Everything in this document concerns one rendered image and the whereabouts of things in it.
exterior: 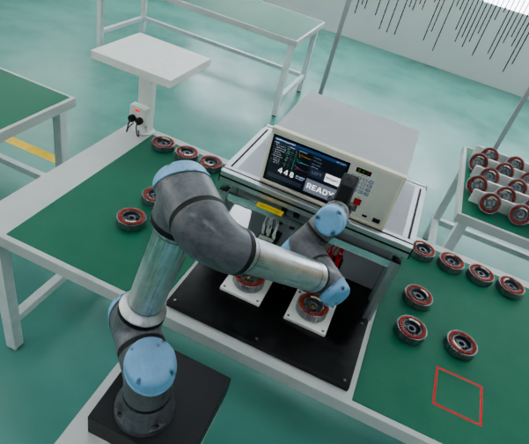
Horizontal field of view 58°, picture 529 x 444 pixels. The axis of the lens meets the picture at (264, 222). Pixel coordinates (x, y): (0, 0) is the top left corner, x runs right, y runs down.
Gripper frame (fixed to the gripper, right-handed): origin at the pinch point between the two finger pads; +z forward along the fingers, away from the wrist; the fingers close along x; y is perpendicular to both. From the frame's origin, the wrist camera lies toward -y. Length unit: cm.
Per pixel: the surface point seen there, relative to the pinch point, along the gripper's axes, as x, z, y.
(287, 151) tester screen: -22.4, -0.4, -7.6
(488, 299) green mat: 67, 56, 22
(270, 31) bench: -125, 275, -80
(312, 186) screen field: -11.1, 3.2, 0.1
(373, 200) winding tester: 8.3, 1.8, -3.1
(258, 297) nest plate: -14.6, 4.0, 42.8
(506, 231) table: 77, 110, -3
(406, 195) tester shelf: 18.8, 30.8, -6.5
